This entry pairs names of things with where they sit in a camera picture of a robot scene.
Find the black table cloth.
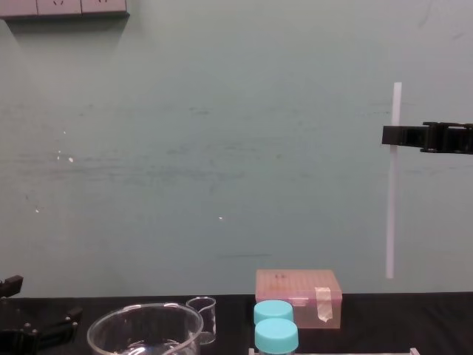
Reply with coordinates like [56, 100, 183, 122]
[0, 292, 473, 355]

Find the grey wall socket panel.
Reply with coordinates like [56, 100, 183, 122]
[0, 0, 132, 21]

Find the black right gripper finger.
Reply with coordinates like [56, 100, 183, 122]
[381, 124, 473, 156]
[422, 121, 473, 132]

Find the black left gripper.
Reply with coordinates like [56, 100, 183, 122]
[0, 274, 84, 355]

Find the beige tape strip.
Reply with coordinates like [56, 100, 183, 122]
[314, 286, 334, 323]

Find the bottle with teal cap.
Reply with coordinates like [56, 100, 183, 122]
[253, 300, 295, 325]
[253, 317, 299, 355]

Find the small clear glass beaker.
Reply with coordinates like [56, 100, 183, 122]
[186, 296, 217, 345]

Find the large clear glass beaker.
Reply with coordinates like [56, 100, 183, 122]
[86, 302, 205, 355]

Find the white stirring rod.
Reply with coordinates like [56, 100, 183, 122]
[384, 81, 404, 279]

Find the pink translucent plastic box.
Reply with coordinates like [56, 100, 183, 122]
[254, 268, 344, 330]

